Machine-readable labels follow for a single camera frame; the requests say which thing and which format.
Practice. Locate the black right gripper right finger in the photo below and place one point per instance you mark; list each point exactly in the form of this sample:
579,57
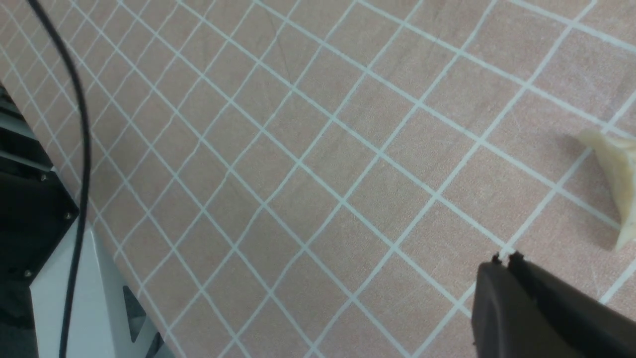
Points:
576,303

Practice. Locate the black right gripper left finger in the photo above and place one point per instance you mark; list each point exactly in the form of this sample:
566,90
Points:
516,314

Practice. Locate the cream white dumpling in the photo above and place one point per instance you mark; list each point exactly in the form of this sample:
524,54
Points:
617,158

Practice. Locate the pink checkered tablecloth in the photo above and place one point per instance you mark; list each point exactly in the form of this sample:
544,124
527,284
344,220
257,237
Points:
321,178

